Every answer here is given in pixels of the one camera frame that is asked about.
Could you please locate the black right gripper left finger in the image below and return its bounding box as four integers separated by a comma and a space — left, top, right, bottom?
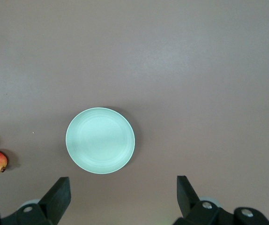
0, 177, 71, 225

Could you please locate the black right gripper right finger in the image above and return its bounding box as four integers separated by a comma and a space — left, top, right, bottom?
172, 175, 269, 225

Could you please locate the light green round plate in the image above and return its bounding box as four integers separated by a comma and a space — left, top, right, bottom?
65, 107, 135, 174

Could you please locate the brown table cover mat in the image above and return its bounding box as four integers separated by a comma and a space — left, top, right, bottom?
0, 0, 269, 225

